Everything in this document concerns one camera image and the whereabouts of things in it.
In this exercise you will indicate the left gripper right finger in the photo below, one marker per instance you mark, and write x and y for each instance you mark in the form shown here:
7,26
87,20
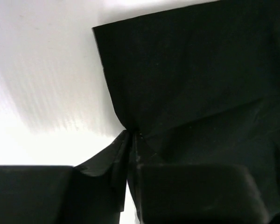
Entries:
191,193

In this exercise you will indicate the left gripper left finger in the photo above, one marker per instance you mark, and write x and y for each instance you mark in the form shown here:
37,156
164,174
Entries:
90,193

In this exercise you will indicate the black trousers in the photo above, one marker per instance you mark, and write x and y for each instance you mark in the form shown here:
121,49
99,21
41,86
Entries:
201,84

